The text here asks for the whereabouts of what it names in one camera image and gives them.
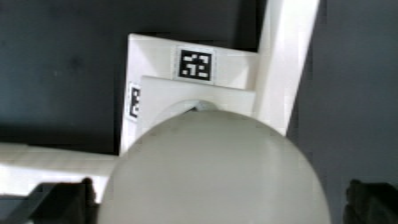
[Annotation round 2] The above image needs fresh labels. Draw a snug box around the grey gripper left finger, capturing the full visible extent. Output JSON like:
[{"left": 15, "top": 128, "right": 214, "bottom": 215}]
[{"left": 0, "top": 178, "right": 97, "bottom": 224}]

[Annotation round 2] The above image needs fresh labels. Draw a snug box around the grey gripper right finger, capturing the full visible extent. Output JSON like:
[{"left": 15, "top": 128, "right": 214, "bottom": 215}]
[{"left": 342, "top": 180, "right": 398, "bottom": 224}]

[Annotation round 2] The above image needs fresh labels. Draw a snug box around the white lamp bulb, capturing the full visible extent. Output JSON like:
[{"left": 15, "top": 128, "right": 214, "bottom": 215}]
[{"left": 97, "top": 101, "right": 330, "bottom": 224}]

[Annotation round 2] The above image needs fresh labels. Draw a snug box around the white lamp base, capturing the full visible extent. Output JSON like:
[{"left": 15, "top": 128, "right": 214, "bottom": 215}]
[{"left": 120, "top": 34, "right": 257, "bottom": 154}]

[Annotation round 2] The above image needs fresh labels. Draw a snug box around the white right fence block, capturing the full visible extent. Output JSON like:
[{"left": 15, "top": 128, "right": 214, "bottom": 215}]
[{"left": 253, "top": 0, "right": 319, "bottom": 134}]

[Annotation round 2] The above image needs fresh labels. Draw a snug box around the white front fence wall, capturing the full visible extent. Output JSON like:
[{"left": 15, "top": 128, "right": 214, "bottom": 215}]
[{"left": 0, "top": 143, "right": 118, "bottom": 201}]

